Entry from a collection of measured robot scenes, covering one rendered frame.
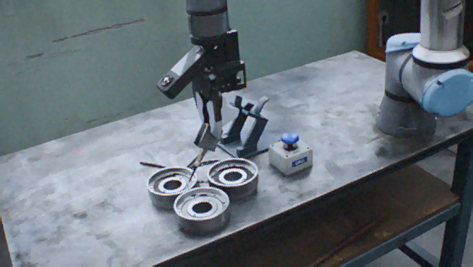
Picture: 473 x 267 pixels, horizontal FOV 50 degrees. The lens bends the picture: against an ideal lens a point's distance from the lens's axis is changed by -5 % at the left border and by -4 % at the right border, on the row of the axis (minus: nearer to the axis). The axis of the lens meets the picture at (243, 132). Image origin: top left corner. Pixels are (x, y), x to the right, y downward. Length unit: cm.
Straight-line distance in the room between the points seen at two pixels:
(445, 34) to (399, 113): 27
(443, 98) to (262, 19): 196
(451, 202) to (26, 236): 108
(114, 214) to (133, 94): 169
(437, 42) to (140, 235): 69
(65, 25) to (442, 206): 182
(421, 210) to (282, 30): 181
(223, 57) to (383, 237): 64
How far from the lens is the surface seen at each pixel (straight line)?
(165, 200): 105
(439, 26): 108
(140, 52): 268
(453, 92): 112
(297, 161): 113
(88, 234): 106
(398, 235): 141
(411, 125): 128
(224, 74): 98
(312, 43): 320
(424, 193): 154
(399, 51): 122
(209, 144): 105
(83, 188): 120
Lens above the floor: 142
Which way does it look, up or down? 28 degrees down
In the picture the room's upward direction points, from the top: 5 degrees counter-clockwise
